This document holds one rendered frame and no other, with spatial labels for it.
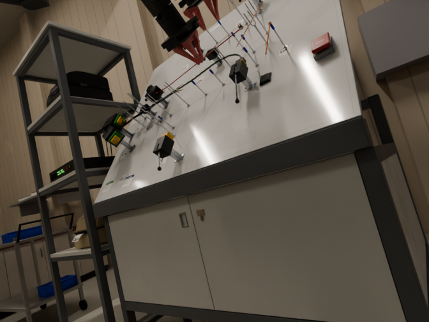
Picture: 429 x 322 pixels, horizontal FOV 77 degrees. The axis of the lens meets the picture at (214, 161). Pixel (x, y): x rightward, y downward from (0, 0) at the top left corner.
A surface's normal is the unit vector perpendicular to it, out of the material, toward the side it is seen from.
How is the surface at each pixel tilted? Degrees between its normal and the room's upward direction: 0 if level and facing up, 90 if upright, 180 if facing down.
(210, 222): 90
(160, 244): 90
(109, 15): 90
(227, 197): 90
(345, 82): 54
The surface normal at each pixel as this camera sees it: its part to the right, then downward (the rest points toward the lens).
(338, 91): -0.64, -0.51
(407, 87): -0.51, 0.04
